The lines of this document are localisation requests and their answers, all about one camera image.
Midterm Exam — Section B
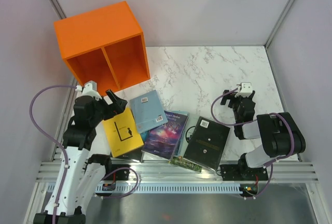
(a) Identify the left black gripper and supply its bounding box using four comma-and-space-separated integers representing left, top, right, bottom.
89, 89, 127, 126

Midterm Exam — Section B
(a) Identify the light blue book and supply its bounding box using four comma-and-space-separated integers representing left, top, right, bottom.
129, 90, 168, 134

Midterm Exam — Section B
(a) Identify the yellow book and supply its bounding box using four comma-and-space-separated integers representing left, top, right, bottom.
102, 107, 144, 158

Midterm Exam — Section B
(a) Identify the dark Wuthering Heights book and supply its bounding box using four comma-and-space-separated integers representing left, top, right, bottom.
117, 131, 149, 162

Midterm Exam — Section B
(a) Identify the purple galaxy Crusoe book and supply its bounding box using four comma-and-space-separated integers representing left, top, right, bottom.
142, 111, 189, 160

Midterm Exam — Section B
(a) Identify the teal Jules Verne book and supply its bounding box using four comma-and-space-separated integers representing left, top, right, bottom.
173, 110, 189, 157

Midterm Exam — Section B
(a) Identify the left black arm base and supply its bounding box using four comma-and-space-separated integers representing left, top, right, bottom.
106, 164, 130, 182

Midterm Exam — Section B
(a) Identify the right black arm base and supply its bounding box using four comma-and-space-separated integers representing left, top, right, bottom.
218, 164, 269, 181

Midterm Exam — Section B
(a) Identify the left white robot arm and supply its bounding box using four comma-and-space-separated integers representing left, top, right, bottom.
33, 82, 128, 223

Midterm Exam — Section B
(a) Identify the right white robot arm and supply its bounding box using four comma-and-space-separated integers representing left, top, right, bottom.
220, 90, 306, 179

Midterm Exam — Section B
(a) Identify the black book with barcode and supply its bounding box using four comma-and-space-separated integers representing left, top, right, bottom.
183, 117, 230, 171

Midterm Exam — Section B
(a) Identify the pale Great Gatsby book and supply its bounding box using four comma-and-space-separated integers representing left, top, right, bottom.
177, 114, 200, 156

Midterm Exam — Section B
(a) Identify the orange wooden shelf box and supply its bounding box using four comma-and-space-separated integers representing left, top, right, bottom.
54, 1, 150, 96

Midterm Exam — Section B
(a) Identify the green garden book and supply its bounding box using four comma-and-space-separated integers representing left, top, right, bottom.
169, 157, 202, 173

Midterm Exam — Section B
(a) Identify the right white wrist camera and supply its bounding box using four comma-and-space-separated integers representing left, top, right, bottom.
235, 82, 253, 97

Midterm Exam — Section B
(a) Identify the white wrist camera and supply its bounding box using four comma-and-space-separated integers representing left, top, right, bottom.
75, 80, 102, 100
235, 82, 253, 97

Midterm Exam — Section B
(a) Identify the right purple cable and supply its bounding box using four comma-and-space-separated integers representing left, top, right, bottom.
210, 87, 295, 199

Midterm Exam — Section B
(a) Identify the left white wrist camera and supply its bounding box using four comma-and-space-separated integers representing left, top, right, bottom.
75, 80, 102, 100

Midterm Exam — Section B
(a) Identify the aluminium rail frame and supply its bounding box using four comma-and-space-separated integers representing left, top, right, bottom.
36, 80, 331, 223

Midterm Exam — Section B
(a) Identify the white slotted cable duct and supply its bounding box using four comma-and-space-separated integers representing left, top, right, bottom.
95, 183, 242, 194

